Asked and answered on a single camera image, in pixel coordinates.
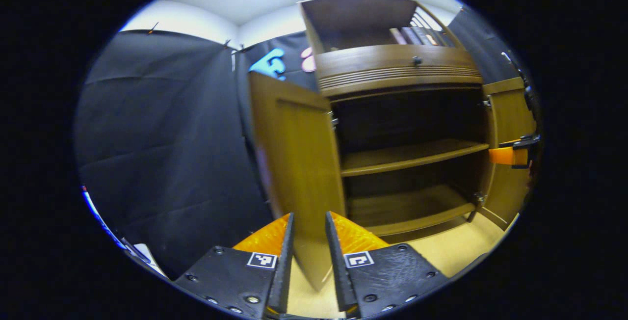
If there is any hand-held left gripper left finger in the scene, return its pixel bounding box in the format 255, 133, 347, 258
174, 212, 295, 320

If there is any wooden shoe cabinet door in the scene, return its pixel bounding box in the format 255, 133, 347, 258
248, 71, 348, 291
473, 77, 538, 232

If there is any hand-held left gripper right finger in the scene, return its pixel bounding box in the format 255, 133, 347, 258
325, 211, 449, 319

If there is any white book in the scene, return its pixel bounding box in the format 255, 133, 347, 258
417, 26, 440, 46

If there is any wooden double-door shoe cabinet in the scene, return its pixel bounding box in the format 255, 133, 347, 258
248, 0, 539, 291

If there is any wooden inner cabinet shelf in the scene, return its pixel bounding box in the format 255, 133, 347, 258
340, 138, 490, 177

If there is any wooden cabinet drawer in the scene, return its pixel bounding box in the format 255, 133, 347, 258
314, 44, 484, 99

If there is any white sheet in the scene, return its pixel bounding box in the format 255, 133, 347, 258
132, 243, 168, 279

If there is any black backdrop cloth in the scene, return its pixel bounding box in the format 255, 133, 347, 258
74, 5, 521, 279

